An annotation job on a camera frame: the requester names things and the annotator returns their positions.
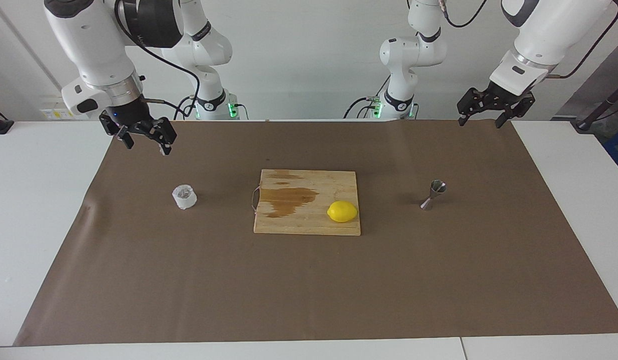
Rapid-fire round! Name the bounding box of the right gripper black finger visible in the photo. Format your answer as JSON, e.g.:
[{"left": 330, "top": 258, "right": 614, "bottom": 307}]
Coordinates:
[
  {"left": 149, "top": 117, "right": 178, "bottom": 156},
  {"left": 100, "top": 114, "right": 135, "bottom": 150}
]

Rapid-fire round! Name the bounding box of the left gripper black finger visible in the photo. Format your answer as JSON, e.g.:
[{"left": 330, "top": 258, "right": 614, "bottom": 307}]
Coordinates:
[
  {"left": 457, "top": 87, "right": 489, "bottom": 127},
  {"left": 495, "top": 95, "right": 535, "bottom": 129}
]

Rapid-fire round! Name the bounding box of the clear faceted glass cup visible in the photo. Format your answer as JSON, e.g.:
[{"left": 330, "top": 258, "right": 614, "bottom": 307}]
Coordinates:
[{"left": 172, "top": 184, "right": 198, "bottom": 210}]

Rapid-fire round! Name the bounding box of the steel double jigger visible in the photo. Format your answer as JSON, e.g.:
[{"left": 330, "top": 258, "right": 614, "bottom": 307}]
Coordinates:
[{"left": 420, "top": 180, "right": 447, "bottom": 211}]

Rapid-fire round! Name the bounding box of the black pole stand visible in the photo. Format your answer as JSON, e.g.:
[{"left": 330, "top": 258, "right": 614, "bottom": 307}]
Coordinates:
[{"left": 571, "top": 77, "right": 618, "bottom": 133}]

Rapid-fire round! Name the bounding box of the wooden cutting board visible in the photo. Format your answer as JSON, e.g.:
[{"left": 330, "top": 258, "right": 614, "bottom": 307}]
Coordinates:
[{"left": 250, "top": 169, "right": 362, "bottom": 237}]

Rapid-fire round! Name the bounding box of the yellow lemon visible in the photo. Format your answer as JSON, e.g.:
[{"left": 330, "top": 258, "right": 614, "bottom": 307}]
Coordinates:
[{"left": 327, "top": 200, "right": 358, "bottom": 223}]

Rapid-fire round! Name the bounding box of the brown paper table mat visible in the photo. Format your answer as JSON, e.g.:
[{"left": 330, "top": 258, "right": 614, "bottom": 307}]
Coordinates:
[{"left": 14, "top": 120, "right": 618, "bottom": 347}]

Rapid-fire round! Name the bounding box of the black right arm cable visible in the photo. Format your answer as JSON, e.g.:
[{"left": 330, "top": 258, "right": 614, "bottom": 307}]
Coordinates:
[{"left": 114, "top": 0, "right": 202, "bottom": 121}]

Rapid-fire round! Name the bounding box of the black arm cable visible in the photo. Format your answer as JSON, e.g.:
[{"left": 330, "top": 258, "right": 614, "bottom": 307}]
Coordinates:
[
  {"left": 439, "top": 0, "right": 618, "bottom": 81},
  {"left": 114, "top": 0, "right": 202, "bottom": 121}
]

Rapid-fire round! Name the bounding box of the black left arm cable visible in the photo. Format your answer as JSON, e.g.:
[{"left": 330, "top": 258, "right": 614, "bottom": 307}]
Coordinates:
[{"left": 439, "top": 0, "right": 618, "bottom": 81}]

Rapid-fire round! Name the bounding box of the white wall socket box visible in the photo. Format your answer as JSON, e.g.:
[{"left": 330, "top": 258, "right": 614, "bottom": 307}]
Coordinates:
[{"left": 39, "top": 95, "right": 79, "bottom": 121}]

